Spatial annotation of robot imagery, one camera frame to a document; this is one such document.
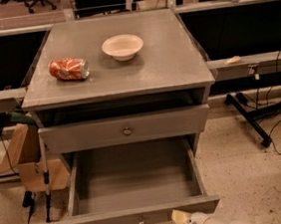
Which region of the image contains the crushed orange soda can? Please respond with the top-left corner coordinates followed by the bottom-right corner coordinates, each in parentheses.
top-left (48, 57), bottom-right (90, 81)

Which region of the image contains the white paper bowl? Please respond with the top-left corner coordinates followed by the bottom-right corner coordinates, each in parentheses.
top-left (102, 34), bottom-right (143, 61)

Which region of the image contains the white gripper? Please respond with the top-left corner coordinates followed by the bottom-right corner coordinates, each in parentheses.
top-left (171, 209), bottom-right (225, 224)

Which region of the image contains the grey drawer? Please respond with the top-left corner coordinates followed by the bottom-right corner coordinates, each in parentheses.
top-left (57, 136), bottom-right (220, 224)
top-left (39, 105), bottom-right (209, 153)

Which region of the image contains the green handled tool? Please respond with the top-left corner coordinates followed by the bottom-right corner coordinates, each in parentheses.
top-left (8, 112), bottom-right (36, 126)

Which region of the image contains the small yellow foam scrap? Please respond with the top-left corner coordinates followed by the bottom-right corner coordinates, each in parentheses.
top-left (224, 56), bottom-right (241, 65)

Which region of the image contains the grey wooden drawer cabinet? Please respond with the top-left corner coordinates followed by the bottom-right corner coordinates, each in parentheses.
top-left (12, 4), bottom-right (224, 174)

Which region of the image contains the grey top drawer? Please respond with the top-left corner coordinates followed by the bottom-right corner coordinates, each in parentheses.
top-left (39, 105), bottom-right (209, 153)

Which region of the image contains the brown cardboard box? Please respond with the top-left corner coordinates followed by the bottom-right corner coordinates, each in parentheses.
top-left (0, 123), bottom-right (70, 192)

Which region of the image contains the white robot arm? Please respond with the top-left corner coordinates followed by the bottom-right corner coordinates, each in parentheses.
top-left (171, 209), bottom-right (252, 224)

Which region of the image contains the silver black tripod leg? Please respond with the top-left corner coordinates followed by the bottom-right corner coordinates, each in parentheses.
top-left (39, 135), bottom-right (52, 223)

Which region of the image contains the black office chair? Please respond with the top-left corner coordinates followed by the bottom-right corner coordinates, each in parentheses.
top-left (24, 0), bottom-right (57, 13)

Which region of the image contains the black desk leg stand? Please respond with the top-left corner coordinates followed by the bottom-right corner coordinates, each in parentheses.
top-left (225, 94), bottom-right (281, 147)

